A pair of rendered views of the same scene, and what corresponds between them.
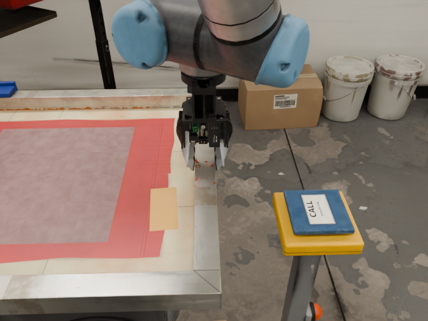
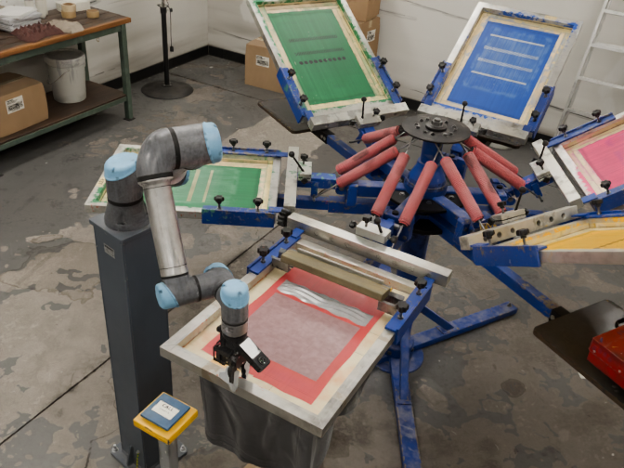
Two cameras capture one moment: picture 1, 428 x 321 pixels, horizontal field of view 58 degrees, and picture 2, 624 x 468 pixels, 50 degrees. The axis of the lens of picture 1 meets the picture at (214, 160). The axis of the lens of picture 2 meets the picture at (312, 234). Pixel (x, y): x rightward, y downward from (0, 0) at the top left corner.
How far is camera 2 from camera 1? 2.07 m
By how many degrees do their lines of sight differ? 90
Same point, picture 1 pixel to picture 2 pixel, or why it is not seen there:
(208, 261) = (175, 350)
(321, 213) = (161, 409)
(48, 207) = (266, 328)
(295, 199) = (179, 406)
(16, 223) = (265, 317)
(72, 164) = (296, 344)
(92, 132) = (324, 360)
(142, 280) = (187, 331)
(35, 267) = not seen: hidden behind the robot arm
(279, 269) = not seen: outside the picture
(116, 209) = not seen: hidden behind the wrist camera
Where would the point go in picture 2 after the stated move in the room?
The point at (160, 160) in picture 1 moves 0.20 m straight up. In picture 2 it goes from (268, 377) to (271, 328)
